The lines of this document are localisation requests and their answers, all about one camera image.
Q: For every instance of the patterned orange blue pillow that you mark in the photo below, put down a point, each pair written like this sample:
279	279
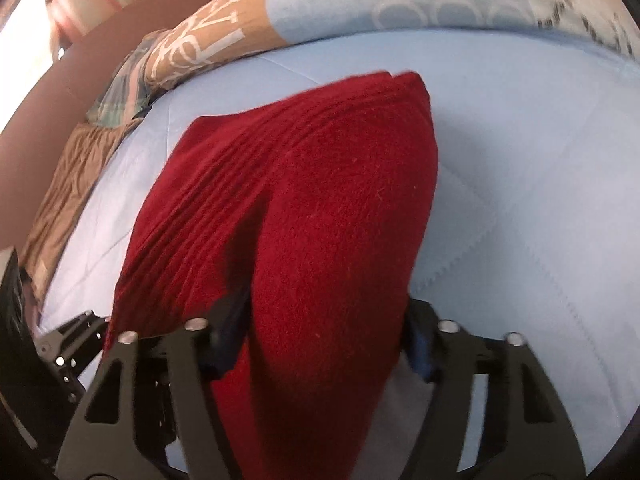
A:
350	0

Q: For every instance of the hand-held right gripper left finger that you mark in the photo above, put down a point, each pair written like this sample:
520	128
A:
227	335

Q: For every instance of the red knit sweater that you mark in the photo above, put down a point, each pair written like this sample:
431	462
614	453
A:
310	210

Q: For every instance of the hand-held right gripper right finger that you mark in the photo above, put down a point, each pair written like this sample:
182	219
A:
422	345

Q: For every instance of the light blue quilt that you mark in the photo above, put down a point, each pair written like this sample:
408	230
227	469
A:
500	160

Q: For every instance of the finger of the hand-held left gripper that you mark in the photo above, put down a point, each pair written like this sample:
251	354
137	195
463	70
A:
75	345

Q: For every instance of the brown bed sheet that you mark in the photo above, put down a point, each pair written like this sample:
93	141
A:
65	195

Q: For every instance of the plaid pillow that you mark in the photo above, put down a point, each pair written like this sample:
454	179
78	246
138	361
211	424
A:
120	95

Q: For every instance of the bright window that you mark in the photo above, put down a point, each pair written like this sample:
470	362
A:
20	60

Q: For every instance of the brown headboard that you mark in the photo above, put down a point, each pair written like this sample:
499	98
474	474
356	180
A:
60	90

